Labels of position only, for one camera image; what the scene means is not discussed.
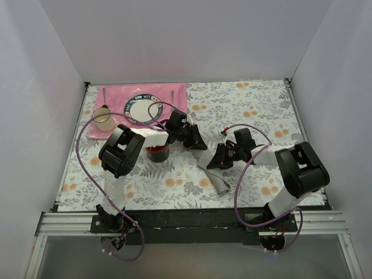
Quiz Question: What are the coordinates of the grey cloth napkin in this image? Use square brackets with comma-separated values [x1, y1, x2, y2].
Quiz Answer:
[191, 149, 231, 195]

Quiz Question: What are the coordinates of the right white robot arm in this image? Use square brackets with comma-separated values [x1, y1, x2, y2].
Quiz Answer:
[206, 128, 330, 231]

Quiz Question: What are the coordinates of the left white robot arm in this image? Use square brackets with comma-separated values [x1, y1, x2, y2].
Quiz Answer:
[96, 109, 208, 233]

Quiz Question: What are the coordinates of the floral tablecloth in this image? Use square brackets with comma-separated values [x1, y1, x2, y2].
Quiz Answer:
[58, 80, 304, 212]

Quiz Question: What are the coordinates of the dark jar red lid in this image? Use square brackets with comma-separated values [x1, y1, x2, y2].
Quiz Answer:
[146, 145, 169, 163]

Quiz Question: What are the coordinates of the pink placemat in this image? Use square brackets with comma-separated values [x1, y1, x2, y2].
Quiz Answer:
[87, 83, 188, 140]

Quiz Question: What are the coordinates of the white plate patterned rim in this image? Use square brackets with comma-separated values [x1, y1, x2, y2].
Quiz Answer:
[124, 94, 163, 124]

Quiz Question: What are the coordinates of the cream enamel mug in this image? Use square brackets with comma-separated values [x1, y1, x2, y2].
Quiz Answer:
[92, 107, 115, 132]

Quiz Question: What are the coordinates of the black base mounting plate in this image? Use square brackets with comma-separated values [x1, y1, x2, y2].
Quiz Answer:
[90, 209, 298, 245]

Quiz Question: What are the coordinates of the silver spoon on placemat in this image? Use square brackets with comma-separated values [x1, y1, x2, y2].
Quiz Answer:
[102, 88, 108, 109]

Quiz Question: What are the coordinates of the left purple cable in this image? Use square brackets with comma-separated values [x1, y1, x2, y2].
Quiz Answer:
[76, 101, 180, 261]

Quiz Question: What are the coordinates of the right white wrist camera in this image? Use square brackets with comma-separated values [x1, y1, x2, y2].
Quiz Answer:
[220, 127, 236, 144]

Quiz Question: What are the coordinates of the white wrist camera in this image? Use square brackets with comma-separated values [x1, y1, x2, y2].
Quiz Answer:
[187, 112, 196, 126]
[220, 127, 236, 144]

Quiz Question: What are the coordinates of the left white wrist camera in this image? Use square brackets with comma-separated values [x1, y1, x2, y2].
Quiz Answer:
[187, 112, 196, 126]

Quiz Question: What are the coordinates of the aluminium frame rail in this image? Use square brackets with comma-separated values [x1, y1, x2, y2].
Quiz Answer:
[35, 210, 363, 278]

